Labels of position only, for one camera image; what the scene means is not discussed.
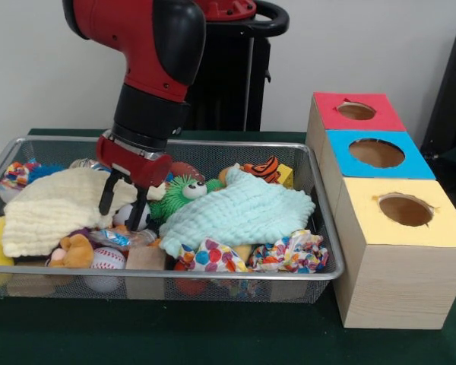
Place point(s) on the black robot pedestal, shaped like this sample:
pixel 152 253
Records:
pixel 243 83

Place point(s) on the brown toy football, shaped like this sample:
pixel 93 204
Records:
pixel 186 169

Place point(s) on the crumpled polka dot paper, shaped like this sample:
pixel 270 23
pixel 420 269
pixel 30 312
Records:
pixel 209 258

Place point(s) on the brown plush animal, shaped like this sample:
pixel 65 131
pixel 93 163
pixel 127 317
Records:
pixel 76 252

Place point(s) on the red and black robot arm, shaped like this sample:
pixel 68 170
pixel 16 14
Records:
pixel 148 49

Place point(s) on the cream muslin cloth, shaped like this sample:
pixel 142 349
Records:
pixel 42 213

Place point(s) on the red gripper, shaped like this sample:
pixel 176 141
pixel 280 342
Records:
pixel 137 167

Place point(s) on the orange tiger plush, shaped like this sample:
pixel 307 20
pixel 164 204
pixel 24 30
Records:
pixel 266 169

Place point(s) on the plain wooden block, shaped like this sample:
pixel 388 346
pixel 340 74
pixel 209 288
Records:
pixel 144 260

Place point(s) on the crumpled confetti print paper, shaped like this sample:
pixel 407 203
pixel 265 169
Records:
pixel 289 251

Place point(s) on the crushed clear bottle blue label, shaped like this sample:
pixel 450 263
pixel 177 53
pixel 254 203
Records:
pixel 114 237

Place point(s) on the mint green muslin cloth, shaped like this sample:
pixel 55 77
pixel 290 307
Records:
pixel 243 213

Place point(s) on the yellow block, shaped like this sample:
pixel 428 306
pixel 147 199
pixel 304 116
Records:
pixel 285 176

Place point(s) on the green spiky toy with eyes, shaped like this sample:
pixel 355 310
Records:
pixel 175 195

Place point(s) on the black and white soccer ball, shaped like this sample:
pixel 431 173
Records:
pixel 123 216

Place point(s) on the black upright panel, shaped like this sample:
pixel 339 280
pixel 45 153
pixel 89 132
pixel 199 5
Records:
pixel 452 95

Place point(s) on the wooden box with three holes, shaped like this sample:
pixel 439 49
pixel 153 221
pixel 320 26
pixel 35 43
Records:
pixel 395 289

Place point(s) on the white baseball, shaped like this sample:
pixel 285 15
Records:
pixel 108 259

